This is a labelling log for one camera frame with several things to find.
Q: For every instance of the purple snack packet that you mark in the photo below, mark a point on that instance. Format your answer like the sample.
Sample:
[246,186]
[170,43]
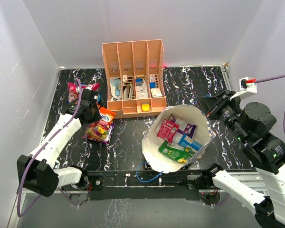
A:
[184,127]

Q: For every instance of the white red small box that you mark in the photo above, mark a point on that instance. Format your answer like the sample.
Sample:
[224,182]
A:
[155,92]

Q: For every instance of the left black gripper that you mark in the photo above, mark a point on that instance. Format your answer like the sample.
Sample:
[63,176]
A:
[97,117]

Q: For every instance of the pink red snack packet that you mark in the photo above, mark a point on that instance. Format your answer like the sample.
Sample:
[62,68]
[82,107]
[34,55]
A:
[74,91]

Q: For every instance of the yellow orange sticky notes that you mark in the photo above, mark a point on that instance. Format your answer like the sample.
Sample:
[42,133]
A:
[145,107]

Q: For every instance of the blue snack packet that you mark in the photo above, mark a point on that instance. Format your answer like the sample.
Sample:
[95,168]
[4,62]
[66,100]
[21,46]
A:
[79,104]

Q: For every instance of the light blue tape dispenser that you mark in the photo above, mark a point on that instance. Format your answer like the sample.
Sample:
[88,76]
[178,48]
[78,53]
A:
[115,85]

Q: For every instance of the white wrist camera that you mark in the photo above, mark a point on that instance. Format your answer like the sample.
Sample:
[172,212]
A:
[247,87]
[89,95]

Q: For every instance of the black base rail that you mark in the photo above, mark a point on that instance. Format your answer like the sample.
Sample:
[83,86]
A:
[125,185]

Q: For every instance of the orange Fox's candy bag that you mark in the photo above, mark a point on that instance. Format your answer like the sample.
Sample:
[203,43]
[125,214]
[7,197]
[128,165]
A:
[107,117]

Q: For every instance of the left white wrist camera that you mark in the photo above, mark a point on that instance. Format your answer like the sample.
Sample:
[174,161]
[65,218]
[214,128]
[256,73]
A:
[89,95]

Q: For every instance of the small pink snack packet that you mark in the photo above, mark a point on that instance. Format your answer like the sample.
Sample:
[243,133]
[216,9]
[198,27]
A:
[167,130]

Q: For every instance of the green snack packet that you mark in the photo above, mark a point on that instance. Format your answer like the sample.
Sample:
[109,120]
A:
[176,152]

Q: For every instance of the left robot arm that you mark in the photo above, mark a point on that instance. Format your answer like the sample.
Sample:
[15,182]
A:
[36,171]

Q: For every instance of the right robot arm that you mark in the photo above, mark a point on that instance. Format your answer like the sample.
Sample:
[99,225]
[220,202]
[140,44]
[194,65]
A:
[250,126]

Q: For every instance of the blue checkered paper bag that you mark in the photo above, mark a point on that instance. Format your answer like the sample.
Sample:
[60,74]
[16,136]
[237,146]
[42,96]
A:
[203,135]

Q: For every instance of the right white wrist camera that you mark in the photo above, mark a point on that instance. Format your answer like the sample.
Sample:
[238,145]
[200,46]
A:
[247,87]

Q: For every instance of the orange desk organizer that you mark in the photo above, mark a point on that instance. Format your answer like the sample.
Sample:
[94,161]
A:
[129,61]

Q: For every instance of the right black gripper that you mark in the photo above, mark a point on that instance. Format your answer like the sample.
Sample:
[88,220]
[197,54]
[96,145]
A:
[210,106]

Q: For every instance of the purple Fox's candy bag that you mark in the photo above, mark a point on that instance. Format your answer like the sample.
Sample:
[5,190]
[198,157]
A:
[109,135]

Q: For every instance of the blue eraser block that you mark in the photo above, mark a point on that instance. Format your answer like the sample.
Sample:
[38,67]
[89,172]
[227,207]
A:
[139,82]

